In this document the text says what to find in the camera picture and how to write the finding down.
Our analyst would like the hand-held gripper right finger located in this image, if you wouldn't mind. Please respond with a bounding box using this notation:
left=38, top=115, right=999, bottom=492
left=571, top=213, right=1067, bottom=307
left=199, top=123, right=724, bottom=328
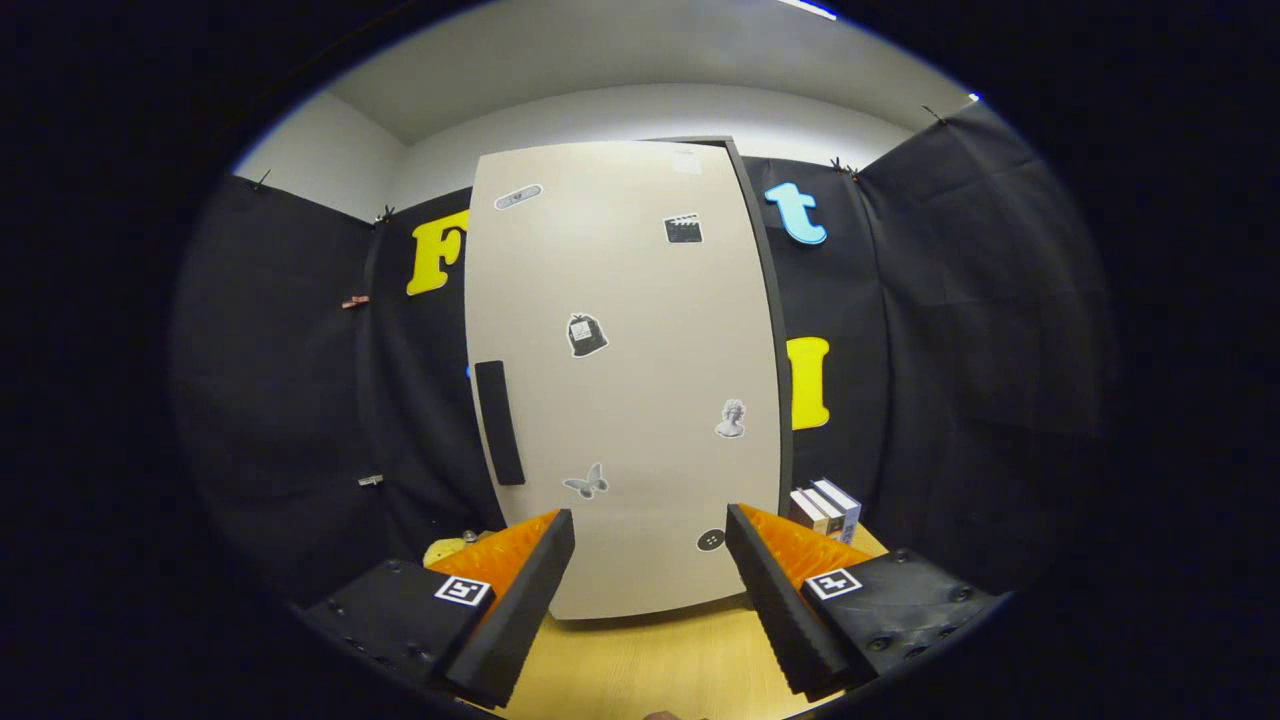
left=725, top=503, right=1006, bottom=701

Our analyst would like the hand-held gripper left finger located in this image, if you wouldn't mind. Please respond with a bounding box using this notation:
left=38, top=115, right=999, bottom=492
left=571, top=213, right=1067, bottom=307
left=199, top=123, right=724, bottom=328
left=300, top=508, right=577, bottom=709

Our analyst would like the grey shoe cabinet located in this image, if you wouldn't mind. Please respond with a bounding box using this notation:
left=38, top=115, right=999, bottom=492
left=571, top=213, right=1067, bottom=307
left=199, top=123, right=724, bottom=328
left=650, top=135, right=796, bottom=611

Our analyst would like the blue white box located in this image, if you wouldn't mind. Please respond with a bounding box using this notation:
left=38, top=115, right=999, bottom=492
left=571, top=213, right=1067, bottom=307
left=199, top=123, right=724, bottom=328
left=812, top=478, right=863, bottom=546

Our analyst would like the black backdrop cloth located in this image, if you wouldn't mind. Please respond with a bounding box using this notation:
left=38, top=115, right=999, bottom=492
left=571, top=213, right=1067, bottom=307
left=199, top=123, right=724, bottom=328
left=170, top=100, right=1121, bottom=601

